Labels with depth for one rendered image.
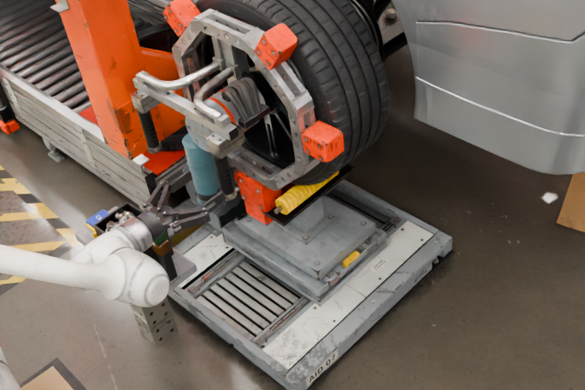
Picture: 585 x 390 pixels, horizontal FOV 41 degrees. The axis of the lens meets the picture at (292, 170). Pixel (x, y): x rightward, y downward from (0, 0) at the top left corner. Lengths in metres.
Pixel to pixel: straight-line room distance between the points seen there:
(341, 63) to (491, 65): 0.39
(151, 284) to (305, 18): 0.83
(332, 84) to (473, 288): 1.08
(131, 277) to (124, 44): 1.00
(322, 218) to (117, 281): 1.16
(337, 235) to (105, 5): 1.09
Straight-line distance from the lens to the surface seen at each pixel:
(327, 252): 2.70
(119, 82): 2.61
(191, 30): 2.30
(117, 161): 3.11
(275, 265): 2.77
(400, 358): 2.68
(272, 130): 2.44
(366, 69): 2.19
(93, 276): 1.78
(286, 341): 2.66
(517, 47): 2.00
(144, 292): 1.78
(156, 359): 2.81
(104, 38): 2.53
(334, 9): 2.19
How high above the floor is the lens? 2.18
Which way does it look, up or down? 40 degrees down
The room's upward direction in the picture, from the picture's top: 9 degrees counter-clockwise
